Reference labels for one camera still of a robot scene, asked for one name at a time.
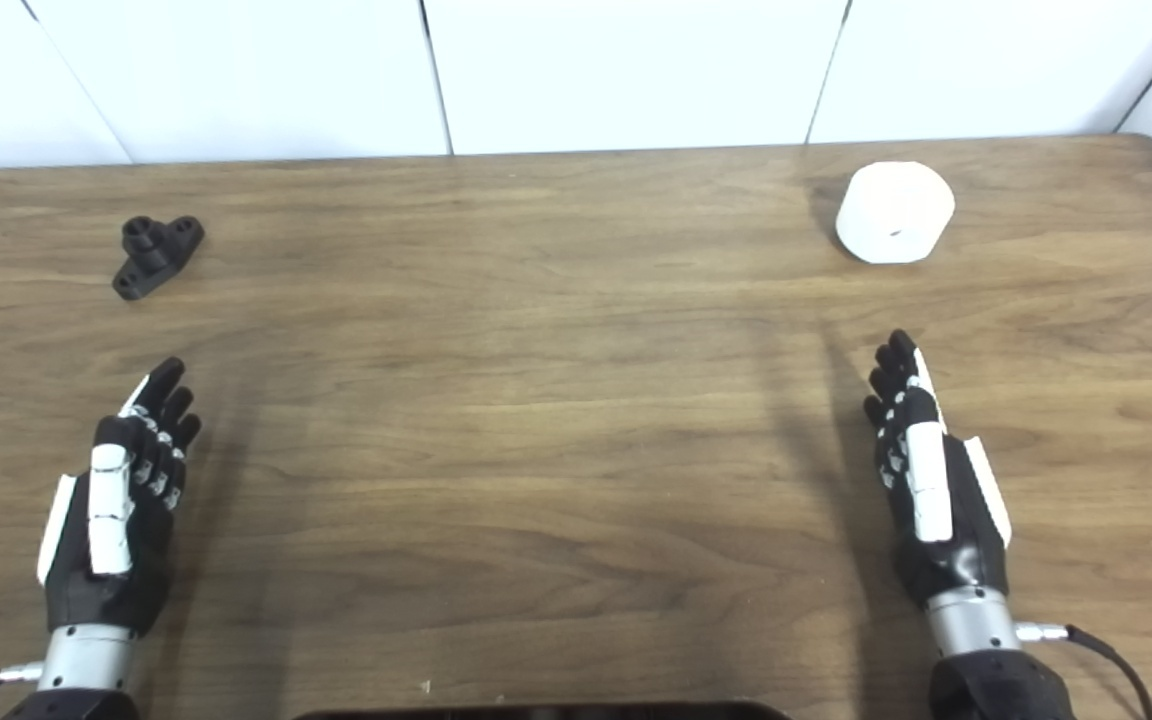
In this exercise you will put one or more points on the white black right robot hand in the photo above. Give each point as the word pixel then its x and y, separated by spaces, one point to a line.
pixel 931 490

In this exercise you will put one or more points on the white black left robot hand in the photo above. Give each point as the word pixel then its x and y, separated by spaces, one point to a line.
pixel 111 520

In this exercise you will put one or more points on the black flanged holder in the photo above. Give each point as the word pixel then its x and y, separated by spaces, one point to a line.
pixel 151 255

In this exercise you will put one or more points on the round white piece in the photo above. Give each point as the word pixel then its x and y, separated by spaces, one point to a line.
pixel 891 205

